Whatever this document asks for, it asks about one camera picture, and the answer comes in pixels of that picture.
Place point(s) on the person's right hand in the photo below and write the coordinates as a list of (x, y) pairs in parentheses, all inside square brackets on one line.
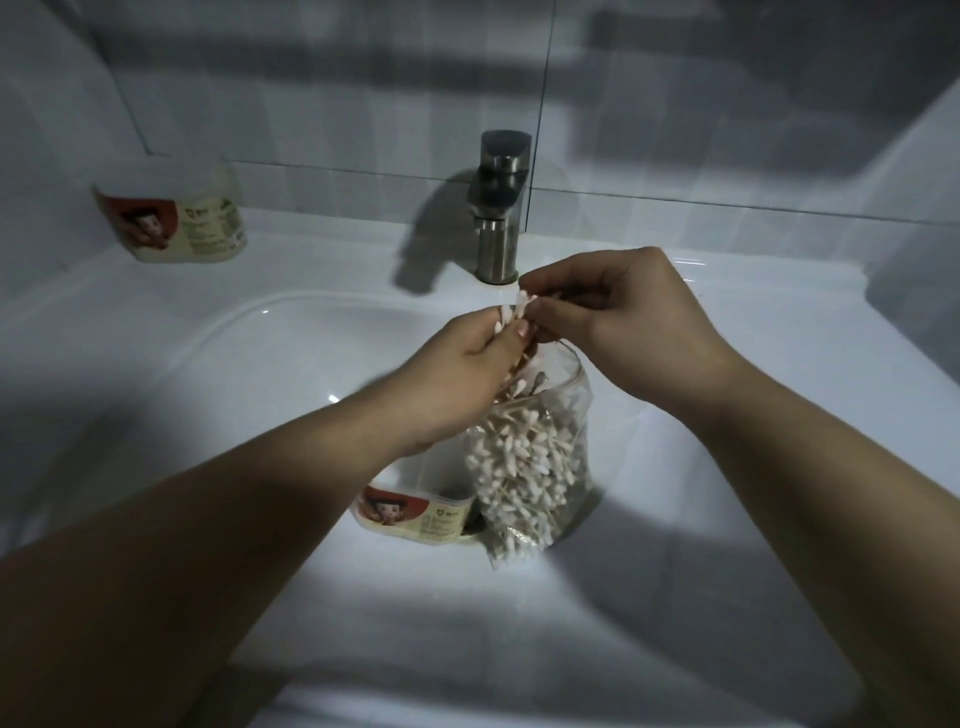
[(645, 330)]

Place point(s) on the person's left hand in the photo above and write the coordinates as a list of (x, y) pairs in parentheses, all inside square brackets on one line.
[(450, 375)]

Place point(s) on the person's right thumb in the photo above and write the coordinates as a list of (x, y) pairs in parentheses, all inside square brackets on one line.
[(562, 322)]

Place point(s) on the person's left thumb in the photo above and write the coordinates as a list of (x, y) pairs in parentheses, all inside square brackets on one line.
[(510, 341)]

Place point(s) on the small cotton swab bunch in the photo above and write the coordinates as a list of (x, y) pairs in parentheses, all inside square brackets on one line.
[(520, 306)]

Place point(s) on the clear plastic bag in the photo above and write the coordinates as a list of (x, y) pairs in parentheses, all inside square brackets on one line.
[(574, 420)]

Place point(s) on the person's right forearm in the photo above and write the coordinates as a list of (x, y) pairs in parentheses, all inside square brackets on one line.
[(825, 517)]

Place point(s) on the person's left forearm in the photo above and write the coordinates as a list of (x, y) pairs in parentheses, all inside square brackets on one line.
[(187, 555)]

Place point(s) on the pile of white cotton swabs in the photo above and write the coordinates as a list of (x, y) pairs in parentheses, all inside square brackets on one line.
[(517, 465)]

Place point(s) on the brushed steel faucet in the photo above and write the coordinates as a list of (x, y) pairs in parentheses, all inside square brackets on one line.
[(501, 195)]

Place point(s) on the labelled cotton swab box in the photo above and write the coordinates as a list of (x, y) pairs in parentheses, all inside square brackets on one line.
[(420, 514)]

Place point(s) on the white ceramic sink basin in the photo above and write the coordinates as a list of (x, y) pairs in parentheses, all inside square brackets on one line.
[(262, 360)]

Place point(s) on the labelled round plastic container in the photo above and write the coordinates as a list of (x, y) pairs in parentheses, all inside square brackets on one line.
[(187, 217)]

